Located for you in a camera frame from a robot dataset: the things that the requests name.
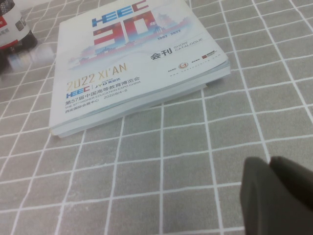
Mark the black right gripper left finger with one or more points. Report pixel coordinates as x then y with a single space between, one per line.
269 208

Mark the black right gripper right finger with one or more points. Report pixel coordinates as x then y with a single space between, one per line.
296 176

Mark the black mesh pen holder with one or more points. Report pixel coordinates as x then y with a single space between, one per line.
14 24

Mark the gray checked tablecloth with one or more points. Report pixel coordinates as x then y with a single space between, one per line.
156 176

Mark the white HEEC show catalogue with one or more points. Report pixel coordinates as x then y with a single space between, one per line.
122 73

